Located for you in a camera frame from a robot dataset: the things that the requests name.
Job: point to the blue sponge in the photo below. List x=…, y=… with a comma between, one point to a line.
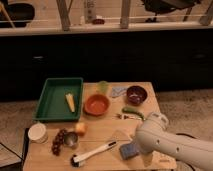
x=128, y=151

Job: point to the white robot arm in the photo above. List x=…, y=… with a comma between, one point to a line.
x=151, y=136

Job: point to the red orange bowl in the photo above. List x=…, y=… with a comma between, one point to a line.
x=96, y=105

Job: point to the dark maroon bowl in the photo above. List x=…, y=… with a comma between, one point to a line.
x=136, y=95

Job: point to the green translucent cup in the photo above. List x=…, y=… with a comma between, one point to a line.
x=102, y=87

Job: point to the light blue folded cloth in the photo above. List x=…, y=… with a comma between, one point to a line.
x=118, y=91

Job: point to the green chili pepper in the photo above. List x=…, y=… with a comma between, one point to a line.
x=133, y=111

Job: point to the yellow corn cob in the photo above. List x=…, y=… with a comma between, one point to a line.
x=70, y=101

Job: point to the yellow apple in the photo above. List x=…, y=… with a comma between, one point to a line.
x=80, y=128

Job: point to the green plastic tray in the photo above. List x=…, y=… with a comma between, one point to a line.
x=53, y=106

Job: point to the small metal cup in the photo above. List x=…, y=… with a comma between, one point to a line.
x=71, y=140

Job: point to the small red background dish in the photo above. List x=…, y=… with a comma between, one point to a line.
x=98, y=21

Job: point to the bunch of red grapes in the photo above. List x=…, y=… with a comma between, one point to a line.
x=58, y=141

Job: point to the white black dish brush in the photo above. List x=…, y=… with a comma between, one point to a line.
x=76, y=160

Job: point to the black office chair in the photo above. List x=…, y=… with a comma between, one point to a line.
x=166, y=6

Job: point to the black chair left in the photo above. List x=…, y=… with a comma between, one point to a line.
x=20, y=13

